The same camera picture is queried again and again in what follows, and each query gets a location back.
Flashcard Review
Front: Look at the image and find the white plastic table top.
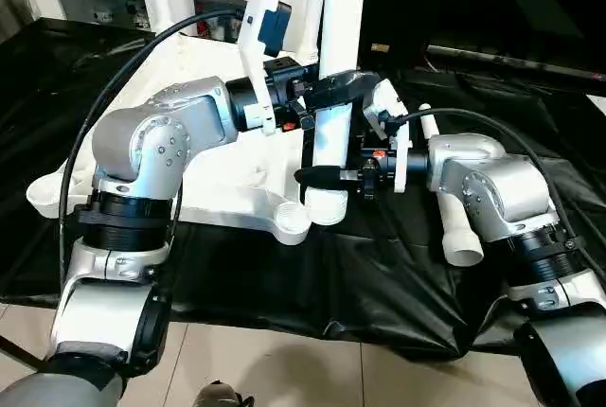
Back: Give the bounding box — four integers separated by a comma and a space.
25, 30, 314, 248

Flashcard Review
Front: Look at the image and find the black mat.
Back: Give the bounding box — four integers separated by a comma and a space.
0, 16, 606, 363

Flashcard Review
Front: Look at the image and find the dark metal rod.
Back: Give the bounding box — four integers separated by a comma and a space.
370, 41, 606, 82

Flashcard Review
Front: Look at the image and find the black metal stand leg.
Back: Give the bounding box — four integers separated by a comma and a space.
0, 332, 45, 374

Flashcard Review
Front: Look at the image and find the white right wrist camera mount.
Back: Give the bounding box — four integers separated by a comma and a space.
358, 78, 414, 195

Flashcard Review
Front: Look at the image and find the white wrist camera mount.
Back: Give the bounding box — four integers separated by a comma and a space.
358, 78, 414, 195
235, 0, 294, 137

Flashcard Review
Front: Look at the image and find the black hanging gripper strap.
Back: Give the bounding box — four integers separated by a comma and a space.
297, 113, 318, 177

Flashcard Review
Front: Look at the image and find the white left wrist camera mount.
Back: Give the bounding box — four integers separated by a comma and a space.
235, 0, 294, 137

